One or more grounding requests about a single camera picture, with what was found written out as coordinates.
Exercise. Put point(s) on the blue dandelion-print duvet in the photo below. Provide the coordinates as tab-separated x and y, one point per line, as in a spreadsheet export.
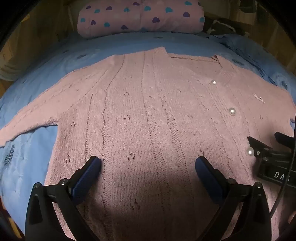
23	162

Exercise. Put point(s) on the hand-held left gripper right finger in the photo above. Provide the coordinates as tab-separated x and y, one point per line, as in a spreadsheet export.
208	178

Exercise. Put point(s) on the dark crumpled cloth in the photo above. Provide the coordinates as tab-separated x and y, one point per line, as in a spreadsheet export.
219	26

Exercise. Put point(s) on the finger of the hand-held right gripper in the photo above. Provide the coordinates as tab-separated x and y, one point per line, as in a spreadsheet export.
259	146
285	139

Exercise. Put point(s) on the pale striped cloth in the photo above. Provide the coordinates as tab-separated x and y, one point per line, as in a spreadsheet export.
5	69

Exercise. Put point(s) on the pink heart-print pillow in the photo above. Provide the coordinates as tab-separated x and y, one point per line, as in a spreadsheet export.
138	18

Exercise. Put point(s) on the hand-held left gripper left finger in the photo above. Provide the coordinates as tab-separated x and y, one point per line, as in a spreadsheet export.
86	178

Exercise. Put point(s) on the pink knit cardigan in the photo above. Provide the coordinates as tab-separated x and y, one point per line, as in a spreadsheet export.
150	104

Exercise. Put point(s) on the loose light blue cloth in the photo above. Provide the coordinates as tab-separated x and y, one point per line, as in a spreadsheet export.
249	46

